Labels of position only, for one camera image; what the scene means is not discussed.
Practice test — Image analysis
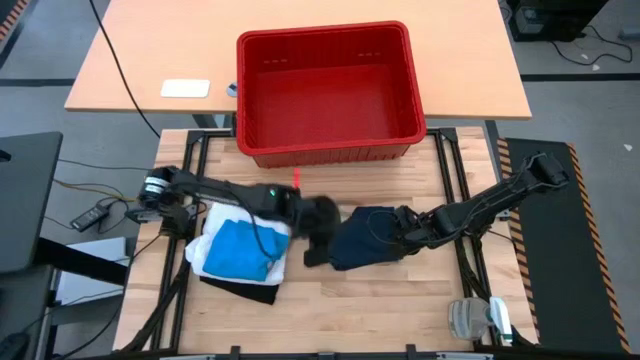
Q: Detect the black floor mat striped edge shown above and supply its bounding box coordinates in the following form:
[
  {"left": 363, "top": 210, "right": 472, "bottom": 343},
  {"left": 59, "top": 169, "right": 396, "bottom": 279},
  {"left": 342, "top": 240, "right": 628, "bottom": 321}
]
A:
[
  {"left": 496, "top": 137, "right": 634, "bottom": 355},
  {"left": 0, "top": 0, "right": 32, "bottom": 43}
]

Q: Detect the navy blue garment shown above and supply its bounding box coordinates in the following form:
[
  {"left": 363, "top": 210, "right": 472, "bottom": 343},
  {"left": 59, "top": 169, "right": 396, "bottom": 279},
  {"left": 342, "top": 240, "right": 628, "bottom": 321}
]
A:
[{"left": 327, "top": 205, "right": 407, "bottom": 273}]

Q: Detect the black garment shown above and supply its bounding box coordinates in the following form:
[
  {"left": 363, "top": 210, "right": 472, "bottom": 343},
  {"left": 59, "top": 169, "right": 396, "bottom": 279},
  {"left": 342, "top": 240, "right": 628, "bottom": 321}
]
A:
[{"left": 198, "top": 273, "right": 279, "bottom": 307}]

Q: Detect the black aluminium table frame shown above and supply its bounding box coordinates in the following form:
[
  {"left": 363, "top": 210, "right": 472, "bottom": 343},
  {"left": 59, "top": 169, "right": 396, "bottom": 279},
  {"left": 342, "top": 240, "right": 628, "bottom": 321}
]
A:
[{"left": 118, "top": 126, "right": 542, "bottom": 360}]

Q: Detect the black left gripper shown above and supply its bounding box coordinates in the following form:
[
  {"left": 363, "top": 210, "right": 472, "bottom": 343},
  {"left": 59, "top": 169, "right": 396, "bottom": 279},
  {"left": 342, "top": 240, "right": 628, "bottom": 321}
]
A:
[{"left": 294, "top": 194, "right": 345, "bottom": 269}]

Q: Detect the bright blue garment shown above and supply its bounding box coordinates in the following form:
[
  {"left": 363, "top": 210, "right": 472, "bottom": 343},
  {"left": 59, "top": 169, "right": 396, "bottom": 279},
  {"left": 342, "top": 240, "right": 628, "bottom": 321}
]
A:
[{"left": 201, "top": 219, "right": 292, "bottom": 283}]

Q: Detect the white and clear handheld device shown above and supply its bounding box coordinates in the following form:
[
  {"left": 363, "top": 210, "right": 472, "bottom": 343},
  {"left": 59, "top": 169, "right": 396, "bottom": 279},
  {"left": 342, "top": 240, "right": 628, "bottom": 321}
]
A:
[{"left": 447, "top": 295, "right": 515, "bottom": 347}]

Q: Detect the red plastic laundry bin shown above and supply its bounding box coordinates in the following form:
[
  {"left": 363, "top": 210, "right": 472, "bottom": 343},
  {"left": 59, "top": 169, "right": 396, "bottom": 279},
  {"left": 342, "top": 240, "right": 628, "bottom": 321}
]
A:
[{"left": 235, "top": 20, "right": 428, "bottom": 170}]

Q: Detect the black floor equipment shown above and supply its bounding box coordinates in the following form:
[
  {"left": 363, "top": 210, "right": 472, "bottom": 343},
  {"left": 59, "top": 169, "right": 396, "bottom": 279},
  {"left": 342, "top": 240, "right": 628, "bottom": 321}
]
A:
[{"left": 506, "top": 0, "right": 612, "bottom": 44}]

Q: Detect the beige wooden desk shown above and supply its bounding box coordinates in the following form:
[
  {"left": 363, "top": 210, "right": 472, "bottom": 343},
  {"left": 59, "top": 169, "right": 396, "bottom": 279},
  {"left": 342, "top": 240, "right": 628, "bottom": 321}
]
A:
[{"left": 63, "top": 0, "right": 533, "bottom": 122}]

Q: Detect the black power adapter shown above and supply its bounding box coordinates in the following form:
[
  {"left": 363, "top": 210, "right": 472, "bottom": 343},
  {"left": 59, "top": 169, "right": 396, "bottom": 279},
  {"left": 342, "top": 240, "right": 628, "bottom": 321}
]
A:
[{"left": 69, "top": 202, "right": 111, "bottom": 233}]

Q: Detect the black side tabletop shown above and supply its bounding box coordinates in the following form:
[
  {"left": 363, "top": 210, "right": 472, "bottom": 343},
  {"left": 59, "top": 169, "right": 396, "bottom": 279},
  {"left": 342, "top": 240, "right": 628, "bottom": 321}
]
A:
[{"left": 0, "top": 130, "right": 65, "bottom": 275}]

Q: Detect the white garment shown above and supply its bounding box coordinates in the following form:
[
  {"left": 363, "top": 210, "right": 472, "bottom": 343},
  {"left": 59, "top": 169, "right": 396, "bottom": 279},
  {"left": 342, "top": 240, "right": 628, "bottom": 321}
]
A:
[{"left": 184, "top": 201, "right": 293, "bottom": 288}]

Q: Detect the black floor cable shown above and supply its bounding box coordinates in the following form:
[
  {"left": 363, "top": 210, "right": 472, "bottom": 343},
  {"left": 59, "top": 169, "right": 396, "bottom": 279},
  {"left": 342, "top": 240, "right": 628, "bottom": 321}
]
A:
[{"left": 548, "top": 23, "right": 635, "bottom": 67}]

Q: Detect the white box under side table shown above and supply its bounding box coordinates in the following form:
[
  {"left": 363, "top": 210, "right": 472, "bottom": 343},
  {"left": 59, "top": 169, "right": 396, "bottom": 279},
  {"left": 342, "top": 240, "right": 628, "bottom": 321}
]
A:
[{"left": 53, "top": 236, "right": 132, "bottom": 307}]

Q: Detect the white rectangular pad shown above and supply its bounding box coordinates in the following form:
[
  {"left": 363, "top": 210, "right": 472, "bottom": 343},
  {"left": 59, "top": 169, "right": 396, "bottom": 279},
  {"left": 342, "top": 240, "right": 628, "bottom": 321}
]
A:
[{"left": 159, "top": 78, "right": 212, "bottom": 100}]

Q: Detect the black cable bundle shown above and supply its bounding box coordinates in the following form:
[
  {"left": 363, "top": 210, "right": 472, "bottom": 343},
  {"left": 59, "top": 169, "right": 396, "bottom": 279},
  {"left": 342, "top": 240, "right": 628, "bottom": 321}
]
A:
[
  {"left": 119, "top": 249, "right": 194, "bottom": 354},
  {"left": 458, "top": 232, "right": 496, "bottom": 304}
]

